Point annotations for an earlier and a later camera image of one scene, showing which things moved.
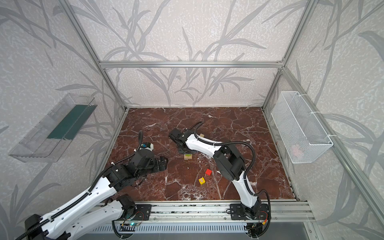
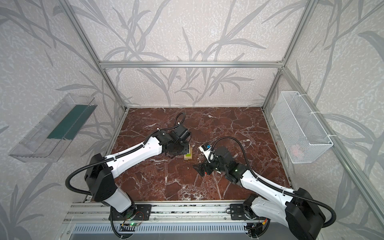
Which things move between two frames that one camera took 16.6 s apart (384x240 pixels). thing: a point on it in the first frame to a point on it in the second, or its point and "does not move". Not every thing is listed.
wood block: x=187 y=157 does not move
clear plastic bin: x=47 y=142 does not move
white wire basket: x=302 y=138 does not move
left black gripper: x=162 y=163 to x=179 y=148
